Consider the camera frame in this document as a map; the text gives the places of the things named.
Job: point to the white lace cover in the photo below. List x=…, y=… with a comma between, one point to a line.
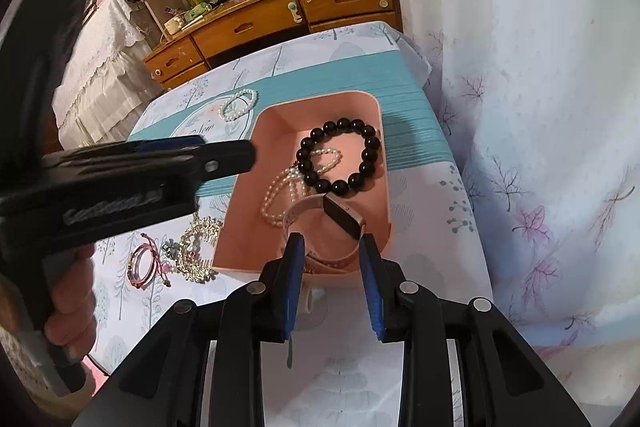
x=105, y=57

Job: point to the wooden desk with drawers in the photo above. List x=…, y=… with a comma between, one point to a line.
x=260, y=19

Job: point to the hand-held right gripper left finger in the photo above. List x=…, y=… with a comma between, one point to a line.
x=295, y=287

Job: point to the teal leaf print tablecloth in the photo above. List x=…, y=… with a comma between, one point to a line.
x=350, y=72

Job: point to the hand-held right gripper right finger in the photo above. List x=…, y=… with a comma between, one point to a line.
x=372, y=292

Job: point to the pink plastic box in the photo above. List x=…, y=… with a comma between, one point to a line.
x=280, y=142

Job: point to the white mug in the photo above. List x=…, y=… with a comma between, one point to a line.
x=174, y=25

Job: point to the long pearl strand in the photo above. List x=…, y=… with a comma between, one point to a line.
x=274, y=202

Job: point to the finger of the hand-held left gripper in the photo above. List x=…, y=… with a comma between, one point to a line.
x=170, y=143
x=227, y=159

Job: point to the person's left hand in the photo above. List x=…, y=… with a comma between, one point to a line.
x=70, y=302

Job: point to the pink band smart watch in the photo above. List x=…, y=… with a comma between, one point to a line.
x=342, y=217

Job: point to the white leaf print curtain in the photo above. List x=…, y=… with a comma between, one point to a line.
x=525, y=82

